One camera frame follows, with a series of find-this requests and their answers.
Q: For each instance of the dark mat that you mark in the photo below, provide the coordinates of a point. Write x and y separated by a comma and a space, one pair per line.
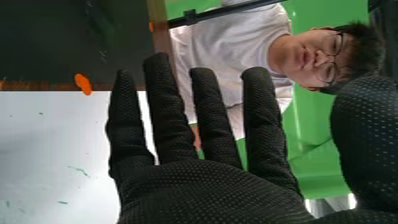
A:
64, 36

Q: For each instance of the person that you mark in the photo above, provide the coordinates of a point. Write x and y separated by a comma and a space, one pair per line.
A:
237, 40

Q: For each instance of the white sheet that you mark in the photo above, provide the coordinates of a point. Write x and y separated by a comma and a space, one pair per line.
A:
54, 153

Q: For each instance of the black stand pole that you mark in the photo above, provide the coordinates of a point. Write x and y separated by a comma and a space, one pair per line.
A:
224, 10

